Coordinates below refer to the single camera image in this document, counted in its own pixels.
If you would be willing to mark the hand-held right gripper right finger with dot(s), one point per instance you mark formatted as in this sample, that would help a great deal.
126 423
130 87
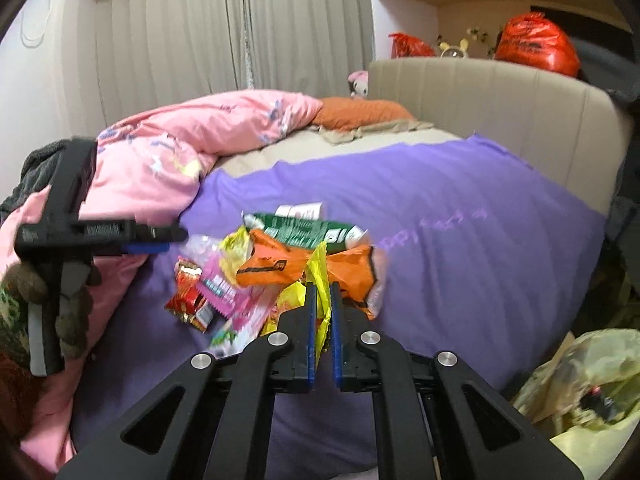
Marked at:
336 320

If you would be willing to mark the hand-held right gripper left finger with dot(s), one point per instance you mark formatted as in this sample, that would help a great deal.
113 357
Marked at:
311 320

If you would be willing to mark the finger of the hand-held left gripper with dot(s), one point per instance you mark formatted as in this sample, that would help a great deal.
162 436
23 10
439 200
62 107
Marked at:
155 235

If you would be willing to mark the yellow wrapper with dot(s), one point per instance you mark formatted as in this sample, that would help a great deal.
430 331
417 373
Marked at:
294 301

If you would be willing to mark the orange snack packet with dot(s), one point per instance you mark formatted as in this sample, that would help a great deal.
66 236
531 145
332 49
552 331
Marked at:
270 265

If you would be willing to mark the pale yellow plastic bag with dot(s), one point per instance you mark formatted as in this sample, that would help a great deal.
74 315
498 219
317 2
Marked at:
595 360

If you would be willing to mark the person's left hand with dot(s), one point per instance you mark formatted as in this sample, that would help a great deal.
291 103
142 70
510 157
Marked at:
75 320

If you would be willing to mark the dark grey blanket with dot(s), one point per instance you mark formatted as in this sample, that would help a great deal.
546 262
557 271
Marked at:
35 170

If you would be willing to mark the clear plastic wrapper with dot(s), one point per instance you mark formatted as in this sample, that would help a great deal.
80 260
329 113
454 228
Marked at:
202 247

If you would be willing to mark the red snack packet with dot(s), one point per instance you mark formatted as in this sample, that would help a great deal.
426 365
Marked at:
187 295

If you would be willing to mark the white colourful snack packet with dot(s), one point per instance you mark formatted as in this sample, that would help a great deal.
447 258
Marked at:
235 332

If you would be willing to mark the pink snack packet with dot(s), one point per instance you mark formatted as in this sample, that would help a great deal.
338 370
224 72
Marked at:
220 290

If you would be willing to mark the pink duvet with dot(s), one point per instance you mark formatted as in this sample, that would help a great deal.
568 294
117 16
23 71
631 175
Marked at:
210 120

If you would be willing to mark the beige bed sheet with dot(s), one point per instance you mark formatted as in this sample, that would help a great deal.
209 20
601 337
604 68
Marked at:
280 152

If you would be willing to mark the purple blanket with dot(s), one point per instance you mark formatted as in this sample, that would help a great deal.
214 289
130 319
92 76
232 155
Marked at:
450 185

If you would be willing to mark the red garment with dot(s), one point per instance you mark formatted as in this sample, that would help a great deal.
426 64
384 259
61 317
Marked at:
20 380

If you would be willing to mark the grey curtain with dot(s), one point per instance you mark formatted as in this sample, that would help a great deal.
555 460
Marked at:
200 35

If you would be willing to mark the orange pillow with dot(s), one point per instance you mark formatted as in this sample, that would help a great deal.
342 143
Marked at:
360 112

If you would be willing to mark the pink plush toy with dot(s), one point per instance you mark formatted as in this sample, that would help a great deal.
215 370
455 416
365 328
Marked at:
360 82

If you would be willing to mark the beige upholstered headboard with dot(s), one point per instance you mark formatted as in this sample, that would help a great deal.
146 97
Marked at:
500 95

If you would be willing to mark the small red plastic bag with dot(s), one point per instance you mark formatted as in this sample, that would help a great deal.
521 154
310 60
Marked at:
410 47

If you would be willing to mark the yellow plush toy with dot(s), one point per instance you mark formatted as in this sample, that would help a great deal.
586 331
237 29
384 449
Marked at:
452 49

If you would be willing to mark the small plant decoration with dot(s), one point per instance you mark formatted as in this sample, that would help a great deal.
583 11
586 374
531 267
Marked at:
477 35

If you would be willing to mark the large red plastic bag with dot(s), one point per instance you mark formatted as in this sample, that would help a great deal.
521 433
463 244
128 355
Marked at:
535 42

